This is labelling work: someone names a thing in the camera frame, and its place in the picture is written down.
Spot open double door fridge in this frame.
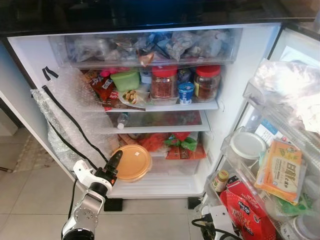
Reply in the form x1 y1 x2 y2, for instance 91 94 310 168
0 0 320 202

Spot black fridge foot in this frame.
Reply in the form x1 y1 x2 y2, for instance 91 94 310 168
103 198 124 212
187 196 202 210

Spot bubble wrap sheet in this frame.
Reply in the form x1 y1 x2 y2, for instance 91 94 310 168
31 75 122 172

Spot patterned floor mat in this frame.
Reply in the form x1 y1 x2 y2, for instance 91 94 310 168
15 134 54 174

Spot white round lid jar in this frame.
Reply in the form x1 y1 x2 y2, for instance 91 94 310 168
292 213 320 240

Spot glass fridge shelf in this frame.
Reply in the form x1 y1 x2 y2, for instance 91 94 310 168
107 111 211 135
107 99 221 112

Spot clear fridge drawer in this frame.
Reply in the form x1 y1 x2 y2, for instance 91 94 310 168
49 28 244 69

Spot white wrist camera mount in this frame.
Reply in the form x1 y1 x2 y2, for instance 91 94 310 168
73 159 104 189
207 204 234 237

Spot red lid jar brown contents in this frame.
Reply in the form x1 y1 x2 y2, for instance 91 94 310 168
193 64 222 103

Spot clear bag of snacks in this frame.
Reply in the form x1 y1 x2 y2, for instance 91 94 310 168
118 88 149 106

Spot small yellow capped bottle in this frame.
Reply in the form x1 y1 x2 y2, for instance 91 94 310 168
212 169 230 194

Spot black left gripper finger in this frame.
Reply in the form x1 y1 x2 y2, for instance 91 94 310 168
104 149 124 176

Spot green food packet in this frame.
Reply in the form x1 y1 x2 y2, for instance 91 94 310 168
272 197 306 217

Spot red snack packet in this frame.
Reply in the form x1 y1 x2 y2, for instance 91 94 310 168
82 68 119 111

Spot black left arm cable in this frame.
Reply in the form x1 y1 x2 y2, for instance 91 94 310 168
67 179 82 222

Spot red green food packets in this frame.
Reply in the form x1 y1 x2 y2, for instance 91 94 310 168
139 132 207 161

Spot blue white yogurt cup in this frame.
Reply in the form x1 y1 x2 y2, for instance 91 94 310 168
177 81 195 105

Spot short black strap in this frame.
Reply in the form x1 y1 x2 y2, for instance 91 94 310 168
42 65 60 81

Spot long black strap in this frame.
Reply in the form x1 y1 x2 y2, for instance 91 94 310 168
42 84 109 164

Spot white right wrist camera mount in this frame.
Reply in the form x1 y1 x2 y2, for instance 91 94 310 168
207 204 234 237

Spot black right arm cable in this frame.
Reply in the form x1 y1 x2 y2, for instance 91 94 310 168
191 215 242 240

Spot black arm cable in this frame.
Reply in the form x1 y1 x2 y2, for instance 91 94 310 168
67 179 82 222
191 215 242 240

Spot orange yellow printed box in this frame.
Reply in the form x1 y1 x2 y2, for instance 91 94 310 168
259 139 307 204

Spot green plastic container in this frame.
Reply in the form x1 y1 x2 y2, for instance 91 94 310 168
110 69 142 93

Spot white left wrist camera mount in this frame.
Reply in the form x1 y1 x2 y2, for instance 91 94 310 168
73 159 104 189

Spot orange round plastic container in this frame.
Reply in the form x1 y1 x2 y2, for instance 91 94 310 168
111 144 153 182

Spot red printed food bag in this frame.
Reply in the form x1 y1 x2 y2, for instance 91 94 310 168
219 179 277 240

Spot fridge door with shelves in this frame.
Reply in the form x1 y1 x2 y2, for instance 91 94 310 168
202 27 320 240

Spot white lidded clear tub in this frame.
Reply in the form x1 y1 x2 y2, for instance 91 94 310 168
229 130 268 162

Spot crumpled clear plastic bag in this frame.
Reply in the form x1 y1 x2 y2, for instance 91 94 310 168
249 59 320 134

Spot clear plastic water bottle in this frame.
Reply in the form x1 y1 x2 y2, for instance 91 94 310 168
117 112 130 130

